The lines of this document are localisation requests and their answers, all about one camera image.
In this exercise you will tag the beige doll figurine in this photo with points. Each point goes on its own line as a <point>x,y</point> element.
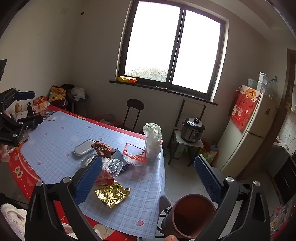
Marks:
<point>18,107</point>

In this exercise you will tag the grey kitchen cabinet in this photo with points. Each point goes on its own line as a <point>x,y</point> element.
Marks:
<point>275,160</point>

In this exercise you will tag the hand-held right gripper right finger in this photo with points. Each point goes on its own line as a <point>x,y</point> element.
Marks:
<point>208,178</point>

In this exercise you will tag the black gourd ornament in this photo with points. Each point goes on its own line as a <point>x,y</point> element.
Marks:
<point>30,110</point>

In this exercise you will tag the blue cardboard box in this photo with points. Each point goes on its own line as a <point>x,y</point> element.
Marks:
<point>118,154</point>

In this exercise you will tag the white fluffy cloth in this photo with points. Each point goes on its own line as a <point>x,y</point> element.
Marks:
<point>10,213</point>

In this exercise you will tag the yellow printed bag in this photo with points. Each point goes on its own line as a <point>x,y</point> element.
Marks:
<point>55,93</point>

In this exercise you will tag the grey oval sponge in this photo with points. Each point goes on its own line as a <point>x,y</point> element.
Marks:
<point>83,147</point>

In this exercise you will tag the pale green electric kettle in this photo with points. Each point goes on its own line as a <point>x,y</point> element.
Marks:
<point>179,151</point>

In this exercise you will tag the dark framed window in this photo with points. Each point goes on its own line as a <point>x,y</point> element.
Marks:
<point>150,41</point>

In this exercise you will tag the dark storage rack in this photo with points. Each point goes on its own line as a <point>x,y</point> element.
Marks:
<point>78,105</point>

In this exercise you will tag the white green plastic bag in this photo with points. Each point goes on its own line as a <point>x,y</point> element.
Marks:
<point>152,139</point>

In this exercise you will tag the pile of clear plastic containers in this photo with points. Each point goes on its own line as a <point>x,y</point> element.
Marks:
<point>262,81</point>

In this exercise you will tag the person's left hand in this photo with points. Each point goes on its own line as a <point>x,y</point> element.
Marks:
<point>3,154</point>

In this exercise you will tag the black integrated stove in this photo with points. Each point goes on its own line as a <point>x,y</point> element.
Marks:
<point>285,180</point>

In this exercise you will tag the black round-back chair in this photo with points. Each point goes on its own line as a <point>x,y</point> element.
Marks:
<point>135,105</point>

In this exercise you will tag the silver black pressure cooker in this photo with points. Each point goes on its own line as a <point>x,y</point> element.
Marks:
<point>193,131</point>

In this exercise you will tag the pink printed box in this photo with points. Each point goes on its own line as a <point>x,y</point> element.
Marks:
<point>41,108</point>

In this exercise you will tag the clear plastic clamshell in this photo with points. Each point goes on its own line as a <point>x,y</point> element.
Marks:
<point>113,165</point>

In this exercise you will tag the gold foil wrapper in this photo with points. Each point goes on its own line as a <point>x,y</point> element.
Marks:
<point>112,193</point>

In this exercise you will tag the cream two-door fridge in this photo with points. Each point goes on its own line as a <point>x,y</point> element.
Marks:
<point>249,134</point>

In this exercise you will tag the crumpled white plastic bag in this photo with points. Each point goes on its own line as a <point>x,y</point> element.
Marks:
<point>78,91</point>

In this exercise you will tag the red yellow snack packet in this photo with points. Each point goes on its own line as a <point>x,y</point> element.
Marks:
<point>40,100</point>

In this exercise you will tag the orange red bag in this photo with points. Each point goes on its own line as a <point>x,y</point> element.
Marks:
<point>214,148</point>

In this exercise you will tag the red brown snack wrapper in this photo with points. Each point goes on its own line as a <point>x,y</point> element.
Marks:
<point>103,148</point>

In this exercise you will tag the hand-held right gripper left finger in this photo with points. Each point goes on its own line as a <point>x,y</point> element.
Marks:
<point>89,183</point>

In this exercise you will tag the red plastic wrapper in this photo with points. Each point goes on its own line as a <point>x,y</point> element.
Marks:
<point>104,180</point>

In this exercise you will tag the black frame side stand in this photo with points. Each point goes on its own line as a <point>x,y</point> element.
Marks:
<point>188,143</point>

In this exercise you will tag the red printed tablecloth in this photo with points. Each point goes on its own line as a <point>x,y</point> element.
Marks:
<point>20,169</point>

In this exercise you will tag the clear tray with red film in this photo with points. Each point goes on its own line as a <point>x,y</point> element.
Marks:
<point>135,156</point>

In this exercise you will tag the red printed fridge cloth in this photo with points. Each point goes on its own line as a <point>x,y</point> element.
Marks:
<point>245,109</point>

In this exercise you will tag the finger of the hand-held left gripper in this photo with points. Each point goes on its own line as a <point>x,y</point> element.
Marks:
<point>33,121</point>
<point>25,95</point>

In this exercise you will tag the brown plastic bucket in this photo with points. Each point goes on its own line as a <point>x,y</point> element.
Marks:
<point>192,208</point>

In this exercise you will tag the green printed bag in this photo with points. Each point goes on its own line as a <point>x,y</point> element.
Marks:
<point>207,157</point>

